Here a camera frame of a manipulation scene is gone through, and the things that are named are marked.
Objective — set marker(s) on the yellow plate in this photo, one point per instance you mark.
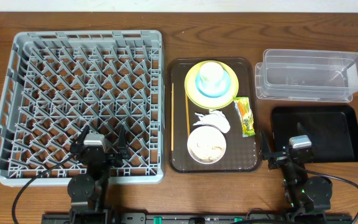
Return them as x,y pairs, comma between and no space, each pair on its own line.
206,102

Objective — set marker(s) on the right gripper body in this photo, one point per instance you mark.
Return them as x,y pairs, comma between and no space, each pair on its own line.
279,160

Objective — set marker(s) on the crumpled white tissue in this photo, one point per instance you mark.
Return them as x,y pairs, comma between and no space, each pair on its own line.
214,118

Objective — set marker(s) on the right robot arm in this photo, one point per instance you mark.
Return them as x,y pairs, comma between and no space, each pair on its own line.
309,196

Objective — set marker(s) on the black tray bin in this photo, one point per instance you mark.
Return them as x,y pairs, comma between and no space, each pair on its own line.
333,130

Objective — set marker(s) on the grey dishwasher rack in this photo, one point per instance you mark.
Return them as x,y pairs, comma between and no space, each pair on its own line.
59,82

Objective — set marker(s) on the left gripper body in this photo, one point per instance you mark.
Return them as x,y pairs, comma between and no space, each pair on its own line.
97,154

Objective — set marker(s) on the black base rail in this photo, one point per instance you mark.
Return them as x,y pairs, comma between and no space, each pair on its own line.
133,218

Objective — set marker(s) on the dark brown serving tray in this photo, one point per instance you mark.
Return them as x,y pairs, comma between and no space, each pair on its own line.
242,154

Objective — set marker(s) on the white cup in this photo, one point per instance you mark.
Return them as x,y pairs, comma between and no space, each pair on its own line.
211,74

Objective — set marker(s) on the yellow green snack wrapper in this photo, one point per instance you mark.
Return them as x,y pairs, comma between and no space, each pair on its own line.
242,106

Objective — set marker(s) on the clear plastic container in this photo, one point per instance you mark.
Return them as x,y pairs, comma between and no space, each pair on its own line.
307,75

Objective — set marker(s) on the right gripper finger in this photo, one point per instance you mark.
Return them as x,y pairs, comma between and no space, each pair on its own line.
301,129
264,148

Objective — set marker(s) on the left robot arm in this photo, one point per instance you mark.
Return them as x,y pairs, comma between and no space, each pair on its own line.
88,191

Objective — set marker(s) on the white bowl with food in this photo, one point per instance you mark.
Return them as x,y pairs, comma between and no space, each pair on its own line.
206,145

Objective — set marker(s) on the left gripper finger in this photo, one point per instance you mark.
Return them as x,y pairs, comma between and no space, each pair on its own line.
122,145
80,139

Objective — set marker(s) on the light blue bowl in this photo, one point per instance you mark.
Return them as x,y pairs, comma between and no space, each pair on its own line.
216,90

